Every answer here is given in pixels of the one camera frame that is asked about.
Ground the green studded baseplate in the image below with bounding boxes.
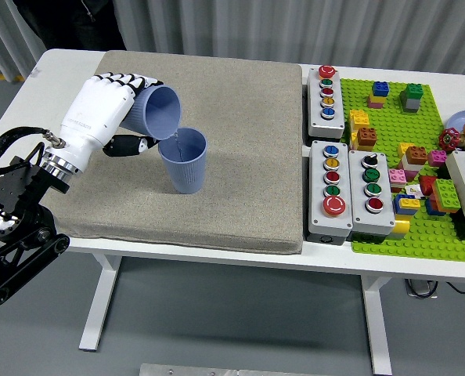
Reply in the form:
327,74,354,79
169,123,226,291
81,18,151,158
340,77,465,262

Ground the grey box with selector switch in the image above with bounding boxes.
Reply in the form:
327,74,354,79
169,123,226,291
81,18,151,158
348,149,397,238

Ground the blue ribbed plastic cup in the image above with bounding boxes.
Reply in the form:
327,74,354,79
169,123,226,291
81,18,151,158
157,127,209,195
119,85,183,142

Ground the grey power adapter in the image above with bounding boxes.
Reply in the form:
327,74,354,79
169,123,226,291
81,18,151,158
404,278,439,299

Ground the person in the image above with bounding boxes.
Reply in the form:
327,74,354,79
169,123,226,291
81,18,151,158
13,0,128,51

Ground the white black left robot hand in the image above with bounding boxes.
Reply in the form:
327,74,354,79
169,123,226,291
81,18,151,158
45,71,165,173

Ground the blue and yellow brick stack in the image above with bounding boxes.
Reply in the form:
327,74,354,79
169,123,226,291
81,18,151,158
392,193,421,216

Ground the grey toy brick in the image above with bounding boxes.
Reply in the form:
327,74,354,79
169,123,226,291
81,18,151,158
399,90,420,114

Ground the large green toy brick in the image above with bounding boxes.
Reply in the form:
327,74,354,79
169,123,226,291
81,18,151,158
431,178,461,212

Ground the grey five-button control box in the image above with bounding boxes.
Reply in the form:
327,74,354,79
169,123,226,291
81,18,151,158
305,64,345,142

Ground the light blue plate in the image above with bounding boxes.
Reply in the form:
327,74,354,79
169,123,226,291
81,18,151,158
447,109,465,140

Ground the grey-brown fabric mat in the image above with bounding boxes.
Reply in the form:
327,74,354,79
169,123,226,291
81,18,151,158
40,49,305,255

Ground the red valve handwheel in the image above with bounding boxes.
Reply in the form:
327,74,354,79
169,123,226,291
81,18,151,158
438,128,461,152

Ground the grey box with emergency stop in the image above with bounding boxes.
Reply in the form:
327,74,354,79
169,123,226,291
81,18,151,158
308,139,354,240

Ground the yellow round toy brick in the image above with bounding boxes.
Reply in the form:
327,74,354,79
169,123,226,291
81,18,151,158
388,214,412,240

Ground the white table leg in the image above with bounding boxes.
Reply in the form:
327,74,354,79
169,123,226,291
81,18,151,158
78,252,121,353
359,273,393,376

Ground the magenta toy brick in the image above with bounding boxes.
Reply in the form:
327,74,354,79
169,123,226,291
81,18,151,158
427,150,449,168

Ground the brown toy brick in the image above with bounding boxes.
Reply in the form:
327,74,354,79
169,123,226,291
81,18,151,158
356,127,377,148
406,146,428,165

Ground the red toy brick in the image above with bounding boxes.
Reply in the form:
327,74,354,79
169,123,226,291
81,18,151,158
418,175,439,196

